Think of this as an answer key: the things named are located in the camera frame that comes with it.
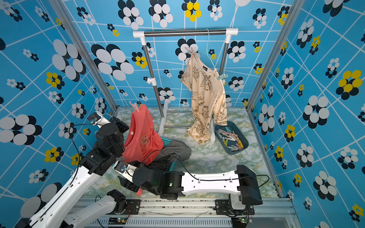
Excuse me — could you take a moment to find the pile of coloured clothespins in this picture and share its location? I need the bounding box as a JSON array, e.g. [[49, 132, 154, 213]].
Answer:
[[217, 126, 245, 152]]

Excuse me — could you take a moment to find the mint green clothespin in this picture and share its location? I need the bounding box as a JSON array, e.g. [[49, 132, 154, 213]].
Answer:
[[217, 74, 229, 80]]

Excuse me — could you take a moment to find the mint green wire hanger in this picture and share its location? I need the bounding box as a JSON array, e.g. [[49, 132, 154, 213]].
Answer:
[[193, 28, 221, 70]]

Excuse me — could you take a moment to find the teal laundry basket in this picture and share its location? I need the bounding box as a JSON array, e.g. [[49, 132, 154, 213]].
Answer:
[[161, 137, 176, 172]]

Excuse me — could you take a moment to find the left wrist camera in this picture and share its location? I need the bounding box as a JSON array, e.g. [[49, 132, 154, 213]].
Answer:
[[87, 111, 110, 126]]

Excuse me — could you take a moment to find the dark grey clothespin tray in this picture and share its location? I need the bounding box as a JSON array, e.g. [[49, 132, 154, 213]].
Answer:
[[214, 121, 249, 155]]

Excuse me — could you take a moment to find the metal clothes rack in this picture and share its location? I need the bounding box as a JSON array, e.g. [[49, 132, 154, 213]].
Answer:
[[133, 28, 239, 143]]

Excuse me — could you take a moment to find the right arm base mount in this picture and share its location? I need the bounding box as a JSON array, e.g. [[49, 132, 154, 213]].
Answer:
[[213, 199, 255, 216]]

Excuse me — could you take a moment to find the beige compass print t-shirt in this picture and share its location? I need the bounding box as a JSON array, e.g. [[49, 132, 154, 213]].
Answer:
[[181, 55, 227, 145]]

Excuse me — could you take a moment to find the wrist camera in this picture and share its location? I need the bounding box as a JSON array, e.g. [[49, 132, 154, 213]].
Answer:
[[87, 111, 110, 126], [113, 161, 136, 182]]

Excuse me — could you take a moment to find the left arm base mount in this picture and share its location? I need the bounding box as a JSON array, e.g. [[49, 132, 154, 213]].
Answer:
[[108, 199, 141, 215]]

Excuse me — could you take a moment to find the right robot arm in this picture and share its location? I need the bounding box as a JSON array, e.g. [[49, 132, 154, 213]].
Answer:
[[113, 161, 263, 210]]

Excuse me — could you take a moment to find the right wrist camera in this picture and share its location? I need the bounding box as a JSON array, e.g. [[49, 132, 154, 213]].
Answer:
[[113, 161, 136, 182]]

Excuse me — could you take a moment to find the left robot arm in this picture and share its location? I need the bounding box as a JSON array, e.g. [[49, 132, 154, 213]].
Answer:
[[15, 112, 129, 228]]

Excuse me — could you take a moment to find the red garment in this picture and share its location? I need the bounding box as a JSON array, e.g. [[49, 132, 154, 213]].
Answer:
[[122, 103, 164, 198]]

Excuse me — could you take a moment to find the dark grey garment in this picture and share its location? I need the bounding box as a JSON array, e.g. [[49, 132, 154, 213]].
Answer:
[[142, 139, 192, 172]]

